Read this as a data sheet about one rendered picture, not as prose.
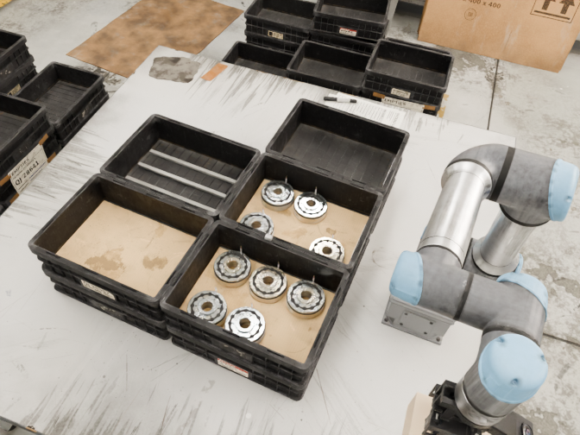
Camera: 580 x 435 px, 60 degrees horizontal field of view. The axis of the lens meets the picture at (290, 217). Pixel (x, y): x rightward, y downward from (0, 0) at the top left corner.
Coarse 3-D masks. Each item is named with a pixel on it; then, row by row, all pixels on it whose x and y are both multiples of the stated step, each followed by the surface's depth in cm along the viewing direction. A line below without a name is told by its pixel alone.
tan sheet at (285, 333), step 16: (208, 272) 141; (192, 288) 138; (208, 288) 138; (224, 288) 138; (240, 288) 139; (288, 288) 140; (240, 304) 136; (256, 304) 136; (272, 304) 136; (272, 320) 133; (288, 320) 134; (304, 320) 134; (320, 320) 134; (272, 336) 131; (288, 336) 131; (304, 336) 131; (288, 352) 128; (304, 352) 128
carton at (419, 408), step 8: (416, 400) 92; (424, 400) 92; (408, 408) 97; (416, 408) 91; (424, 408) 91; (408, 416) 94; (416, 416) 91; (424, 416) 91; (408, 424) 92; (416, 424) 90; (424, 424) 90; (408, 432) 89; (416, 432) 89
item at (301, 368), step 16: (224, 224) 140; (272, 240) 137; (192, 256) 132; (304, 256) 134; (160, 304) 123; (336, 304) 126; (192, 320) 121; (224, 336) 120; (240, 336) 119; (320, 336) 120; (256, 352) 119; (304, 368) 115
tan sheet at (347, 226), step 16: (256, 192) 161; (256, 208) 157; (288, 208) 157; (336, 208) 158; (288, 224) 153; (304, 224) 154; (320, 224) 154; (336, 224) 154; (352, 224) 155; (288, 240) 150; (304, 240) 150; (352, 240) 151
